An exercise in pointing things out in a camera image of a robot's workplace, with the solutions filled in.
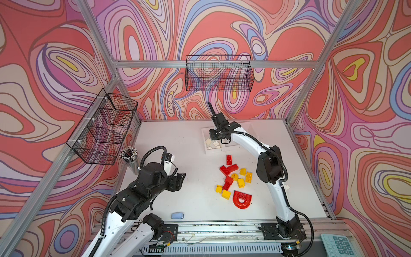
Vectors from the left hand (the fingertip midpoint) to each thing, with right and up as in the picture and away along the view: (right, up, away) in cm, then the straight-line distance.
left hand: (179, 172), depth 69 cm
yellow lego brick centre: (+31, -10, +19) cm, 38 cm away
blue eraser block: (-2, -23, +8) cm, 24 cm away
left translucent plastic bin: (+15, +9, +35) cm, 39 cm away
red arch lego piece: (+31, -18, +13) cm, 38 cm away
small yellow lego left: (+19, -13, +16) cm, 28 cm away
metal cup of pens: (-28, +5, +12) cm, 31 cm away
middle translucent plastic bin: (+28, +9, +29) cm, 41 cm away
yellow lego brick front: (+22, -15, +15) cm, 31 cm away
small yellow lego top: (+33, -5, +22) cm, 40 cm away
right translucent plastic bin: (+43, +21, +38) cm, 61 cm away
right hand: (+17, +15, +29) cm, 37 cm away
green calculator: (+69, -32, 0) cm, 77 cm away
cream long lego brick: (+13, +12, +35) cm, 39 cm away
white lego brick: (+14, +8, +33) cm, 37 cm away
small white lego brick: (+55, -12, +15) cm, 59 cm away
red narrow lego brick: (+24, -9, +18) cm, 32 cm away
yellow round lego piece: (+28, -8, +21) cm, 36 cm away
